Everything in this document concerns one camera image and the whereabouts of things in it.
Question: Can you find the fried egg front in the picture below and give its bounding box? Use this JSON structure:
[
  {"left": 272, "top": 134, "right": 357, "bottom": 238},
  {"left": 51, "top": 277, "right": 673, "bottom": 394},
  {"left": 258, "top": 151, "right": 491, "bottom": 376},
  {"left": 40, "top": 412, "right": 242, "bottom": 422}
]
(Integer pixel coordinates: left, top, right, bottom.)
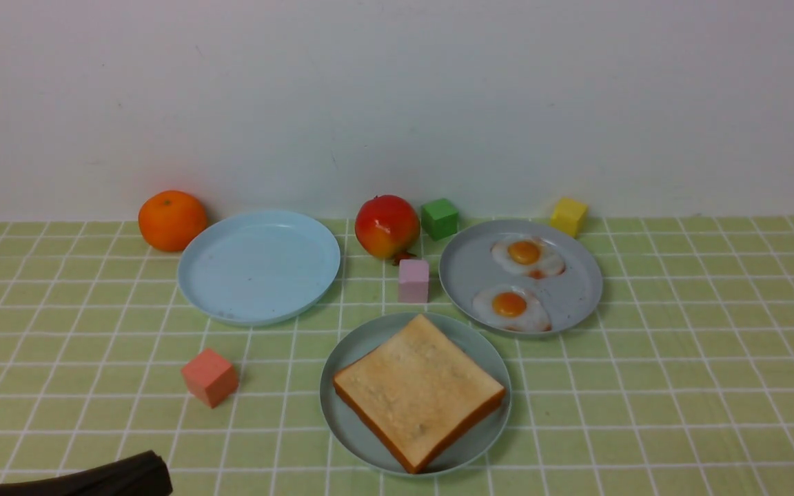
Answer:
[{"left": 471, "top": 285, "right": 552, "bottom": 333}]

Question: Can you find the red yellow apple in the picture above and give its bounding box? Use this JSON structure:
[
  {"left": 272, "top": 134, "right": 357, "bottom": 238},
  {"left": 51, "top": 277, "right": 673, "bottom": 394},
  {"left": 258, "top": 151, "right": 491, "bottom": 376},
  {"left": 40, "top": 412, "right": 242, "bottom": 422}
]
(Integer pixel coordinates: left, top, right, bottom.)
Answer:
[{"left": 355, "top": 194, "right": 421, "bottom": 266}]

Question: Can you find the fried egg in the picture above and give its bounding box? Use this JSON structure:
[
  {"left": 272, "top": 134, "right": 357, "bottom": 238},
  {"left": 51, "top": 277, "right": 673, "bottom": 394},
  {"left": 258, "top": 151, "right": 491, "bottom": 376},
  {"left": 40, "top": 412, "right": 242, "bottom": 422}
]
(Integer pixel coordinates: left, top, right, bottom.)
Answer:
[
  {"left": 471, "top": 285, "right": 552, "bottom": 333},
  {"left": 491, "top": 234, "right": 567, "bottom": 280}
]

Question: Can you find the grey egg plate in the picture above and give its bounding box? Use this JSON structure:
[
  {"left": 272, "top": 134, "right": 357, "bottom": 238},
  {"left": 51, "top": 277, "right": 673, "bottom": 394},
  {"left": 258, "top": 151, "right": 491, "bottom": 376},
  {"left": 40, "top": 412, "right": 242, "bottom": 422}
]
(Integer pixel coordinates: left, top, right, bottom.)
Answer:
[{"left": 438, "top": 219, "right": 604, "bottom": 339}]

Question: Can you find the toast slice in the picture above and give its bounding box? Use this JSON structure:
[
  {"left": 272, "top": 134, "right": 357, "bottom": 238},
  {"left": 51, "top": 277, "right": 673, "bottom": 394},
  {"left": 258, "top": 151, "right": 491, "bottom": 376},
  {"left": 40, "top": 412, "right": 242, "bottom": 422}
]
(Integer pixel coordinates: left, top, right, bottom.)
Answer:
[{"left": 332, "top": 313, "right": 507, "bottom": 475}]

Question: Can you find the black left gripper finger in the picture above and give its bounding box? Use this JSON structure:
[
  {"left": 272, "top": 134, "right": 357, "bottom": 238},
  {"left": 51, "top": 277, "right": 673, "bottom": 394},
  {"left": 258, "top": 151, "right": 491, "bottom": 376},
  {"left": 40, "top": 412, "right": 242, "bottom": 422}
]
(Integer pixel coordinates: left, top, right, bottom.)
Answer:
[{"left": 0, "top": 450, "right": 173, "bottom": 495}]

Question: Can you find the light pink cube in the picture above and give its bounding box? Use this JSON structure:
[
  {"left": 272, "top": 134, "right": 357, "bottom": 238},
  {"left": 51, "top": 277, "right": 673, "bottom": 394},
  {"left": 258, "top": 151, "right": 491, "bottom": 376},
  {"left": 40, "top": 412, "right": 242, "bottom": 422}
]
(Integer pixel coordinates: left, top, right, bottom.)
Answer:
[{"left": 398, "top": 258, "right": 431, "bottom": 304}]

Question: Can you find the salmon pink cube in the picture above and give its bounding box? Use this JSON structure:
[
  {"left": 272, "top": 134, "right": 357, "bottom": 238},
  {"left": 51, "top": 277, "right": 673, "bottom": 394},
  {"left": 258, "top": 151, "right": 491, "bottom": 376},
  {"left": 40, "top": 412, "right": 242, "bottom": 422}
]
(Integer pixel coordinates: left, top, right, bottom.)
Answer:
[{"left": 181, "top": 348, "right": 239, "bottom": 409}]

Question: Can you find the light blue plate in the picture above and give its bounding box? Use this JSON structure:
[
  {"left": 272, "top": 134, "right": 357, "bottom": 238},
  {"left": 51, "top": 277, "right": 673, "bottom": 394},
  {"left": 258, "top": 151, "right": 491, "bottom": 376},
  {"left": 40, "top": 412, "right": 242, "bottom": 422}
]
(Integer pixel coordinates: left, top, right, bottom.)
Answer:
[{"left": 176, "top": 210, "right": 343, "bottom": 327}]

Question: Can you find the green cube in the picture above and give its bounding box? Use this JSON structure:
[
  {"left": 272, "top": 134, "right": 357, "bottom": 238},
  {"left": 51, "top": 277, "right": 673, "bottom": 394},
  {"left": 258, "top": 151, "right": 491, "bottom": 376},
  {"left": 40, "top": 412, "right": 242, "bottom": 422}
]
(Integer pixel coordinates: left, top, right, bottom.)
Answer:
[{"left": 421, "top": 198, "right": 459, "bottom": 241}]

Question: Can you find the fried egg back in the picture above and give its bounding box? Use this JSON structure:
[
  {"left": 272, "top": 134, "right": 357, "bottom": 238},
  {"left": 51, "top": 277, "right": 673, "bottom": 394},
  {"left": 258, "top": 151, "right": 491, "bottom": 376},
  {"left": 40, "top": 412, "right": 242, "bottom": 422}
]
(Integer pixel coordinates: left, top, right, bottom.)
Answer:
[{"left": 491, "top": 234, "right": 567, "bottom": 280}]

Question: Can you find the orange fruit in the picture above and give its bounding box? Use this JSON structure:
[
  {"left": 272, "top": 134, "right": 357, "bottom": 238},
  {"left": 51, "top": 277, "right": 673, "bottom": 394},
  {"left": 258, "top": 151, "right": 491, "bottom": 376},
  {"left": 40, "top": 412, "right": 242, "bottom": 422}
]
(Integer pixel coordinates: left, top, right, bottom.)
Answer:
[{"left": 138, "top": 189, "right": 209, "bottom": 252}]

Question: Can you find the pale green centre plate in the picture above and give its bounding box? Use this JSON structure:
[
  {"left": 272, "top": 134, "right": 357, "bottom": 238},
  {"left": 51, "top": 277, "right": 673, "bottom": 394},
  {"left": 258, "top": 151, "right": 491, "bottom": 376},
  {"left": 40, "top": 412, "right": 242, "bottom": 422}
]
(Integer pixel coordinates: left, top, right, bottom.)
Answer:
[{"left": 319, "top": 311, "right": 513, "bottom": 479}]

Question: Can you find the yellow cube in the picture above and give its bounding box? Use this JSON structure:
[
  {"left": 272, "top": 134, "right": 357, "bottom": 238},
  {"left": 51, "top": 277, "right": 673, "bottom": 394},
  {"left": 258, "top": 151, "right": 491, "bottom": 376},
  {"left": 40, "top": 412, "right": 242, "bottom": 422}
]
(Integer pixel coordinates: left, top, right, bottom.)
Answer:
[{"left": 549, "top": 197, "right": 589, "bottom": 238}]

